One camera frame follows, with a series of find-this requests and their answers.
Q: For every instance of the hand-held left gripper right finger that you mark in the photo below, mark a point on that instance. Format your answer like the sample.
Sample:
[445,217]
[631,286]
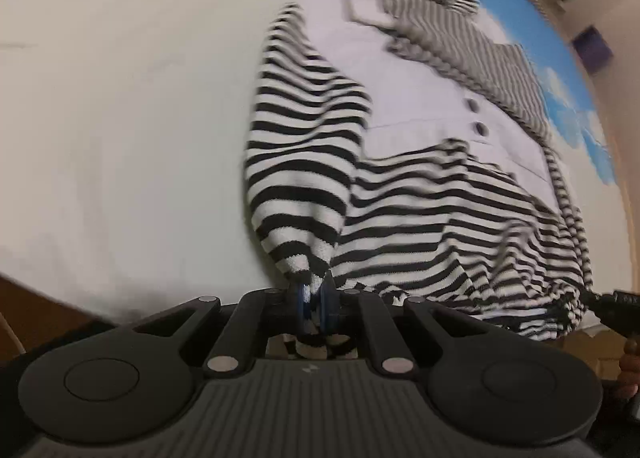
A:
[330,303]

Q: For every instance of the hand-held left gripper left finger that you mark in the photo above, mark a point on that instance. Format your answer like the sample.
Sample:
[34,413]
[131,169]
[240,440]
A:
[300,300]

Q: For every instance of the black white striped garment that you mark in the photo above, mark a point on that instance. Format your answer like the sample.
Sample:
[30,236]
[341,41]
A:
[300,163]

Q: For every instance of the blue cream printed blanket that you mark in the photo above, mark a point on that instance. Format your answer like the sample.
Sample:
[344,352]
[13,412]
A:
[125,113]

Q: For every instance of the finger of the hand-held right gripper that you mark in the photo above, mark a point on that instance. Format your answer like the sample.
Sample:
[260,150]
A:
[617,310]

